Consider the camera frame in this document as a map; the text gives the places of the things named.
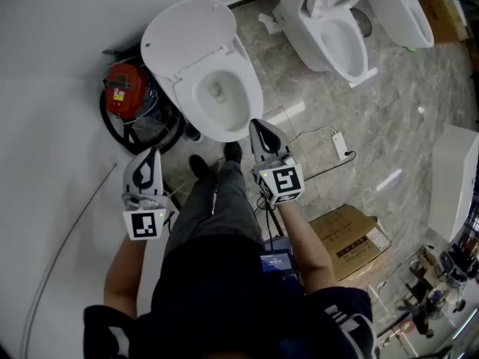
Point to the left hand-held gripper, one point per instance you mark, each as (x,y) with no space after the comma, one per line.
(144,224)

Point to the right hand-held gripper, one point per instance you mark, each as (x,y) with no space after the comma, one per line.
(286,181)

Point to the person's left forearm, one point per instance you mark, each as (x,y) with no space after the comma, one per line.
(123,279)

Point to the person's right forearm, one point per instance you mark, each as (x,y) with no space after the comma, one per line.
(307,245)

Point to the white round toilet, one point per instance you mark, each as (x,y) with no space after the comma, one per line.
(221,103)

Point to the white toilet with flush button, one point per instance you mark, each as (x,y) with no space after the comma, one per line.
(299,32)

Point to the white toilet lid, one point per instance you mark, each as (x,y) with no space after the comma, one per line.
(187,36)

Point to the white slim toilet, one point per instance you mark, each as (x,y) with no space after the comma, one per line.
(393,17)

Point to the person's right black shoe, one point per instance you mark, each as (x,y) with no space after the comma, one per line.
(232,152)

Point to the person's black shoe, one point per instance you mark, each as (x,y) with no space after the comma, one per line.
(232,152)
(198,167)

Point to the person's left black shoe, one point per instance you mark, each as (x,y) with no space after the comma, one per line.
(198,167)

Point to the person's grey trousers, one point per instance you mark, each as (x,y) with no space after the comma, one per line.
(217,211)

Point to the red vacuum cleaner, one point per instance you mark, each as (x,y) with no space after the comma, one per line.
(123,88)

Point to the dark blue case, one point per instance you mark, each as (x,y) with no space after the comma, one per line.
(277,244)

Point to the black screen device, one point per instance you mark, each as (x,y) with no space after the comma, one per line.
(276,263)

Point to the white foam piece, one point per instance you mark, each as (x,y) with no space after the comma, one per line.
(268,22)

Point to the cardboard box with white label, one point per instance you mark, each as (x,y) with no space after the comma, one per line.
(348,241)

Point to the dark grey dustpan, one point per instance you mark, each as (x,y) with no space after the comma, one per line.
(121,55)

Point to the person's dark blue shirt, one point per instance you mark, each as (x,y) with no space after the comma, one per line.
(209,305)

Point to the dark waste bin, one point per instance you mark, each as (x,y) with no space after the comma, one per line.
(363,22)

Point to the small green object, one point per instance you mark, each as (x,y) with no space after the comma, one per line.
(411,49)

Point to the plain cardboard box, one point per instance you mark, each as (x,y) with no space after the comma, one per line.
(441,17)

